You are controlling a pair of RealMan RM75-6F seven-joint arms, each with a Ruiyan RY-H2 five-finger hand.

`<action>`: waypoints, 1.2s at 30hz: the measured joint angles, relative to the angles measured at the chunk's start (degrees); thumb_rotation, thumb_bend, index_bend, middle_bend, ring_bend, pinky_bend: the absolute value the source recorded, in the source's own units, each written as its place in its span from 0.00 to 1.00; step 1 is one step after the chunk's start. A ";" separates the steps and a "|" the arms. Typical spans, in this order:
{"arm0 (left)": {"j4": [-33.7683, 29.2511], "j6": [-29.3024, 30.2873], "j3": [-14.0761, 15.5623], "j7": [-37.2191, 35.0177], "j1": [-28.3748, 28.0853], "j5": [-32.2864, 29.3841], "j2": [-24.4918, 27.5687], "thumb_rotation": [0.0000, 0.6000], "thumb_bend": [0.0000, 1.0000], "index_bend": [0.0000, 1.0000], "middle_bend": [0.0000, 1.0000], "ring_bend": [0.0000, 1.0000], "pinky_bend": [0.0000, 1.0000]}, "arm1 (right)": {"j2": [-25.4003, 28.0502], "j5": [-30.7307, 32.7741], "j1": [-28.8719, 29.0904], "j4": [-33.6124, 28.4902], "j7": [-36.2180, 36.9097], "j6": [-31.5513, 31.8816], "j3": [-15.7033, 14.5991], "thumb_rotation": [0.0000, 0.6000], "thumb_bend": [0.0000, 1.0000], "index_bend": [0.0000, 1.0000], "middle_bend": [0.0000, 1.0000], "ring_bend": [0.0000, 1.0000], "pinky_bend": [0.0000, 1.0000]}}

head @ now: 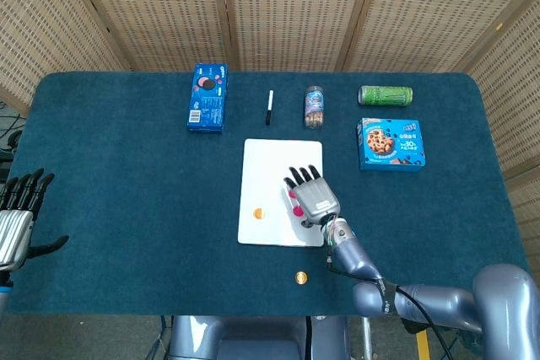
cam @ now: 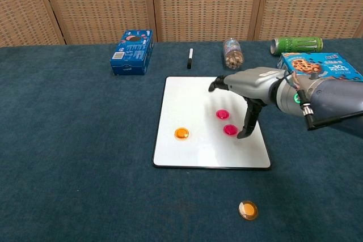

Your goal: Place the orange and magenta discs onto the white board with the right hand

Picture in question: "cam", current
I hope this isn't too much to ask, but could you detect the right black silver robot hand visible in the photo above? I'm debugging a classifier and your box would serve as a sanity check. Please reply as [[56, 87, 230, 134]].
[[208, 66, 287, 140]]

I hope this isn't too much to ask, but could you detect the yellow round magnet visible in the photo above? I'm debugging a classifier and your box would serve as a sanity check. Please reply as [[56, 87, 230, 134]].
[[174, 127, 190, 141], [238, 200, 259, 221]]

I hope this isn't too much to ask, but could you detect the white magnetic board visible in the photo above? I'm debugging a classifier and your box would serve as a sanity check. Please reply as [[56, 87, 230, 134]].
[[152, 76, 272, 170]]

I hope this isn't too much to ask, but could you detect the clear snack jar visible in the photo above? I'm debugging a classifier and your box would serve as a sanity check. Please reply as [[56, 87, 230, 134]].
[[222, 37, 245, 71]]

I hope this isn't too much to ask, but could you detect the green drink can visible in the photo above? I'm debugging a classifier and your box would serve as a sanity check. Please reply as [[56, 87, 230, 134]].
[[269, 36, 324, 56]]

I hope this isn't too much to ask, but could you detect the black white marker pen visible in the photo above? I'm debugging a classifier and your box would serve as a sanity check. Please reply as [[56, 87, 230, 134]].
[[187, 48, 195, 70]]

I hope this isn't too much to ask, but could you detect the light blue cookie box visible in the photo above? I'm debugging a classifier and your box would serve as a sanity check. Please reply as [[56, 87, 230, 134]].
[[276, 52, 363, 82]]

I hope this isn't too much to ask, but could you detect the woven bamboo folding screen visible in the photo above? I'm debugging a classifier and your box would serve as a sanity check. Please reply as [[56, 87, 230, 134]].
[[0, 0, 363, 48]]

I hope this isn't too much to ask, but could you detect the dark blue Oreo box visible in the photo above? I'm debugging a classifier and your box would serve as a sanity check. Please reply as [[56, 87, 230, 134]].
[[109, 29, 155, 77]]

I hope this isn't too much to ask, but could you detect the dark blue table cloth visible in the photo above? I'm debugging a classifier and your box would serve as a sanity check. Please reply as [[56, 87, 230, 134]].
[[0, 37, 363, 242]]

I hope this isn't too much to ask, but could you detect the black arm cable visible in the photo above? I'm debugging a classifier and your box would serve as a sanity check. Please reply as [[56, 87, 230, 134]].
[[296, 88, 363, 131]]

